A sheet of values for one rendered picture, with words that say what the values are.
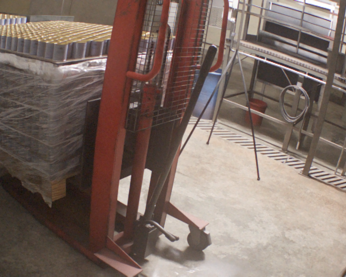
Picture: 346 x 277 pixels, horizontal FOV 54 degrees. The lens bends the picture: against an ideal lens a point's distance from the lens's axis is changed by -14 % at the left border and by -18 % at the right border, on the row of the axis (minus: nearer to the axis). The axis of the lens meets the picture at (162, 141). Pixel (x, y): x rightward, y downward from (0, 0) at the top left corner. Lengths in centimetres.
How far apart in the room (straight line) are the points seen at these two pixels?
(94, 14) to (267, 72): 271
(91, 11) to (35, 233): 371
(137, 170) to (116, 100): 49
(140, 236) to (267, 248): 96
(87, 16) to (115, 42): 381
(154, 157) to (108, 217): 52
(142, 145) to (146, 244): 56
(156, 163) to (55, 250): 82
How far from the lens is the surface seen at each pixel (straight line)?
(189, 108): 179
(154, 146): 223
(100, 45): 185
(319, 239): 300
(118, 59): 166
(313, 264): 268
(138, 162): 202
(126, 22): 163
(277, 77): 583
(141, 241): 218
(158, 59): 153
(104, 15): 521
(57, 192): 190
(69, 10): 580
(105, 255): 198
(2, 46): 215
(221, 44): 198
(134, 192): 210
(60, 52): 169
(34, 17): 391
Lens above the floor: 148
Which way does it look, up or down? 22 degrees down
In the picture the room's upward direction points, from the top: 10 degrees clockwise
